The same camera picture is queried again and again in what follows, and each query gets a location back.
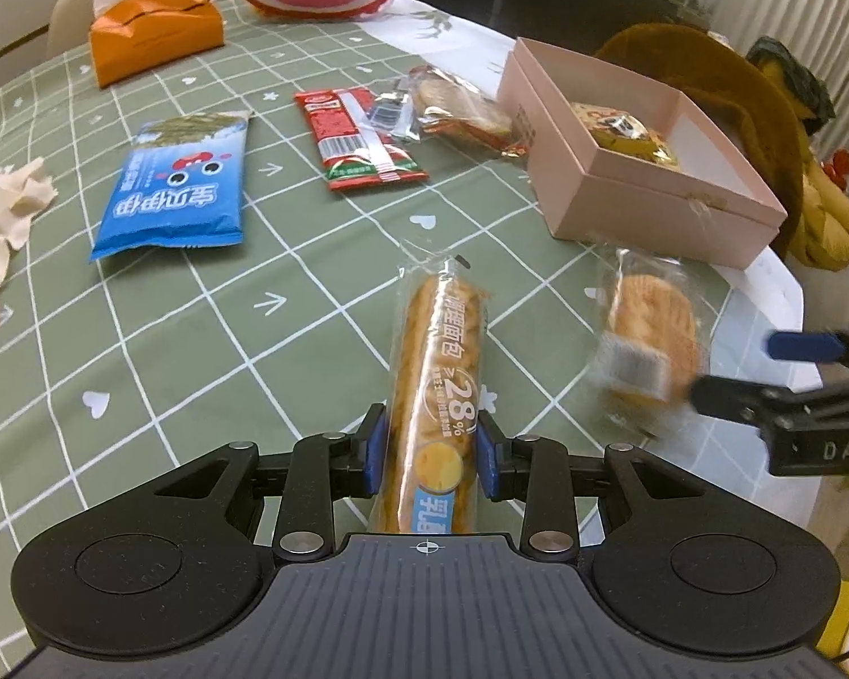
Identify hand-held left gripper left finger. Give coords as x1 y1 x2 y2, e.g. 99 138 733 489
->
152 403 387 561

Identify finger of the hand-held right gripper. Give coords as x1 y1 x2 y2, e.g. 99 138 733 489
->
686 375 808 427
767 321 849 365

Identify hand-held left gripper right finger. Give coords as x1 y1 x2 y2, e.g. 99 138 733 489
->
475 412 713 561

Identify long bread packet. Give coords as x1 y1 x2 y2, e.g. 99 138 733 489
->
368 240 496 535

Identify round bread packet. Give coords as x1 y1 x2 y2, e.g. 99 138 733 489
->
586 246 709 440

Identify pink box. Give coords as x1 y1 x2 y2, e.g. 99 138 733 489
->
496 37 788 270

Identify yellow panda snack packet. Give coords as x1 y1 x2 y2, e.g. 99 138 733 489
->
569 102 682 172

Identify blue seaweed snack packet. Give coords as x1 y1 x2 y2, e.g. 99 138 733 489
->
88 111 251 263

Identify yellow chair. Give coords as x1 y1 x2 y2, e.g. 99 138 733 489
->
785 156 849 271

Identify green checked tablecloth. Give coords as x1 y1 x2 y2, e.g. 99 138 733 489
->
0 0 737 679

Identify dark jacket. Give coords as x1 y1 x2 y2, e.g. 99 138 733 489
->
745 35 837 121

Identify red sausage packet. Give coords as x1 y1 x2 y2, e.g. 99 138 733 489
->
293 87 426 194

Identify white vertical blinds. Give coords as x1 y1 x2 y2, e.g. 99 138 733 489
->
722 0 849 178

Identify clear cracker packet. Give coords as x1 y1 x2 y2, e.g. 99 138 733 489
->
371 65 531 158

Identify orange tissue box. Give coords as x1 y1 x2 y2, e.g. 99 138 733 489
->
88 0 226 89

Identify beige chair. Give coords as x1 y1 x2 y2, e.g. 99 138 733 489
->
46 0 100 61

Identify white sideboard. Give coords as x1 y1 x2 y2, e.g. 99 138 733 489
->
0 0 100 79

